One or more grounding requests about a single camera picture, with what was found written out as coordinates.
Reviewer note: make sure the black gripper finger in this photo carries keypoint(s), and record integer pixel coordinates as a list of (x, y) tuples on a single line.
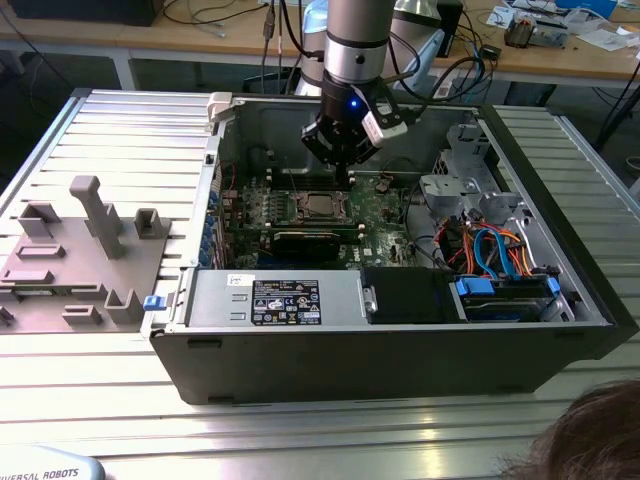
[(361, 147), (320, 142)]

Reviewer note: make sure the silver green CPU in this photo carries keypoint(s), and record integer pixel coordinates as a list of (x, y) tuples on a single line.
[(320, 204)]

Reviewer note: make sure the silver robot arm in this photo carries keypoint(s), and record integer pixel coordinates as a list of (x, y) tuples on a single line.
[(355, 50)]

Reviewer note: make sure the metal locking lever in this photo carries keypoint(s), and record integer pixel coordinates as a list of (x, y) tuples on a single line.
[(292, 180)]

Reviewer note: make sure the CPU socket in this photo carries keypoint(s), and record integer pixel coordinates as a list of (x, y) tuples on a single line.
[(324, 219)]

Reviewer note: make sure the green motherboard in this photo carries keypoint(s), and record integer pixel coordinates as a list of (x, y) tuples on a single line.
[(380, 220)]

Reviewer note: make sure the silver drive cage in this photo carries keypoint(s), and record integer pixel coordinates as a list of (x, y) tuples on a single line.
[(440, 187)]

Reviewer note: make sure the black graphics card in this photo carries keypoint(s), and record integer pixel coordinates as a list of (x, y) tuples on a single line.
[(305, 245)]

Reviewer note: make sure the white plastic case latch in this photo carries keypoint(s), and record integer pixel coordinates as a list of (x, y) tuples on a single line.
[(220, 105)]

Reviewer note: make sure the wooden desk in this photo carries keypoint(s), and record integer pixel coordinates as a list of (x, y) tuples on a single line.
[(200, 40)]

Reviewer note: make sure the grey power supply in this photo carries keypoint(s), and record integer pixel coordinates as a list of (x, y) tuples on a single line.
[(220, 300)]

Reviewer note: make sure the small electronic device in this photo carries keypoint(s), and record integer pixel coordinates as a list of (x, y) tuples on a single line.
[(535, 32)]

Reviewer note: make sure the hard disk in blue carrier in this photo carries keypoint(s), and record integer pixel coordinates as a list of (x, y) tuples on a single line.
[(500, 304)]

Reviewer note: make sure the black silver PC case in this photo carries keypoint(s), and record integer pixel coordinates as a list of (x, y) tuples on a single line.
[(350, 365)]

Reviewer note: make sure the blue plastic latch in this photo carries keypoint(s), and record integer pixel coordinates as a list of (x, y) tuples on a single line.
[(153, 303)]

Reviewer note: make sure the blue cardboard box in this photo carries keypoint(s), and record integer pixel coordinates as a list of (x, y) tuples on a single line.
[(585, 5)]

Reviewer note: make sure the black box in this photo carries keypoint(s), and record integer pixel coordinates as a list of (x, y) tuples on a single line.
[(85, 12)]

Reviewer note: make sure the grey parts rack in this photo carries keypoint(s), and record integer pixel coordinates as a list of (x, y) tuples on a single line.
[(75, 260)]

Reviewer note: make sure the person head brown hair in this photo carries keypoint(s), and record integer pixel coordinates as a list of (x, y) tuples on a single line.
[(595, 440)]

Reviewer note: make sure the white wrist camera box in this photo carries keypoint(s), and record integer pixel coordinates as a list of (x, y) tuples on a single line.
[(385, 131)]

